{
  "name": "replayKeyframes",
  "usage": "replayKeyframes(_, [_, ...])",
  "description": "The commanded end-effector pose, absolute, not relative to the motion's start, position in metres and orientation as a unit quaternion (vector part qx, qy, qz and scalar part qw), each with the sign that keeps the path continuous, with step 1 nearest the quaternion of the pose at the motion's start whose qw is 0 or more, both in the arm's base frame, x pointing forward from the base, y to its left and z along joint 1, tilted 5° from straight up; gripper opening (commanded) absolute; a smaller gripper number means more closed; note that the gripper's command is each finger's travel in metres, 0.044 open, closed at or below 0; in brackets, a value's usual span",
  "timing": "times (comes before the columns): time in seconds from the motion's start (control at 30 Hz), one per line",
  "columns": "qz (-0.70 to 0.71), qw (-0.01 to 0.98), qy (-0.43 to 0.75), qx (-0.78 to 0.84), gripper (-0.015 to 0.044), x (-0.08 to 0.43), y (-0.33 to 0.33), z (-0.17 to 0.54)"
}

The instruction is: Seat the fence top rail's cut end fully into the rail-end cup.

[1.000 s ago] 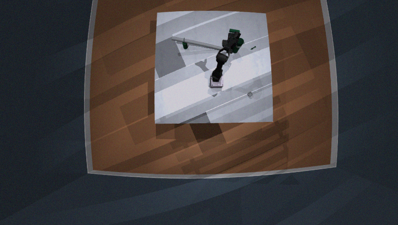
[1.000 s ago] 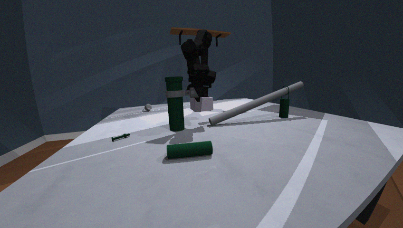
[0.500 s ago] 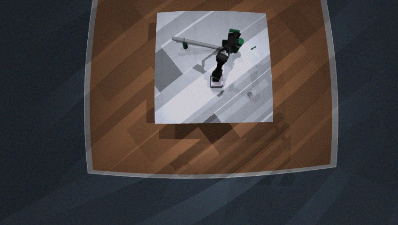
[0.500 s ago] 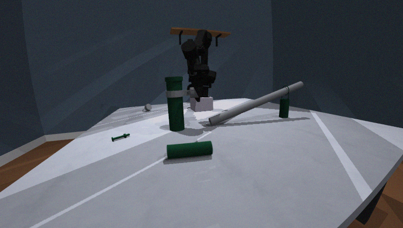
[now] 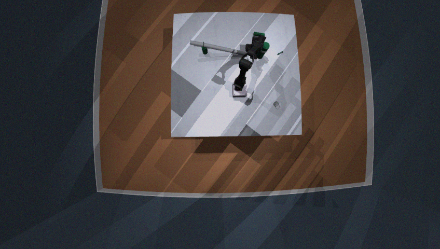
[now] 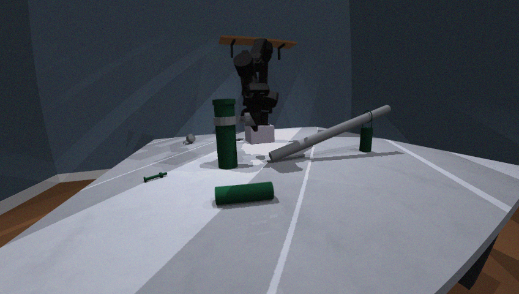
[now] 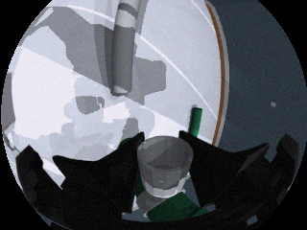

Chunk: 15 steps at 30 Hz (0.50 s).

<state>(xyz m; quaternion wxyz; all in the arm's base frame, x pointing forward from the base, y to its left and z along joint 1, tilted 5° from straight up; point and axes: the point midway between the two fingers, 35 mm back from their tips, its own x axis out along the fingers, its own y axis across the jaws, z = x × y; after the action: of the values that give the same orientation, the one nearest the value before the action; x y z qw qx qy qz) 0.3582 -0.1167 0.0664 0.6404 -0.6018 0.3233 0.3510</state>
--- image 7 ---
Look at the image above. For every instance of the dark green cylinder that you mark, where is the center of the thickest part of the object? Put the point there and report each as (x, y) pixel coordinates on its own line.
(196, 120)
(176, 207)

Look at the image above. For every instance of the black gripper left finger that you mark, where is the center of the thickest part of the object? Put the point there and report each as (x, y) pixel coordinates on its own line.
(114, 175)

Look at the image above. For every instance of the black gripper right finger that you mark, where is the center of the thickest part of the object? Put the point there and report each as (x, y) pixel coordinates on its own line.
(214, 169)

